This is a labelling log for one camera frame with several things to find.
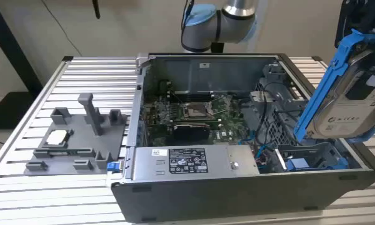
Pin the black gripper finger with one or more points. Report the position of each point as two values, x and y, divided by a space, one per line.
361 90

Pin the hard disk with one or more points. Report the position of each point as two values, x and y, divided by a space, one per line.
341 117

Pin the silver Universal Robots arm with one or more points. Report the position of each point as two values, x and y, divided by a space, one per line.
206 28

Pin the blue carrier in disk bay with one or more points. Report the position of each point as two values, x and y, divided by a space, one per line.
299 164

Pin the grey perforated drive cage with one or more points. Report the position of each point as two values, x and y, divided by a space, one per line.
284 98

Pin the green motherboard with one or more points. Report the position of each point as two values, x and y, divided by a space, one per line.
231 110

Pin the CPU socket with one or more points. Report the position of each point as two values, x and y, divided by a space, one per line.
195 110

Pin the black graphics card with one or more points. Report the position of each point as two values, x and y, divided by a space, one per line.
190 131

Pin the grey power supply unit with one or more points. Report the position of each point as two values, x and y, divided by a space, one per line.
190 161

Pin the black open PC case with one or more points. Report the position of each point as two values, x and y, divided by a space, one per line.
206 201

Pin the blue case latch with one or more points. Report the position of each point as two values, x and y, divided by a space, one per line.
112 167

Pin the grey parts rack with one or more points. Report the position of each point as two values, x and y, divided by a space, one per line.
81 140

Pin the silver CPU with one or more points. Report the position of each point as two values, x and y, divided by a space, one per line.
59 138

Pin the black stand with base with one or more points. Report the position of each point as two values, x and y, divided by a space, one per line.
9 110

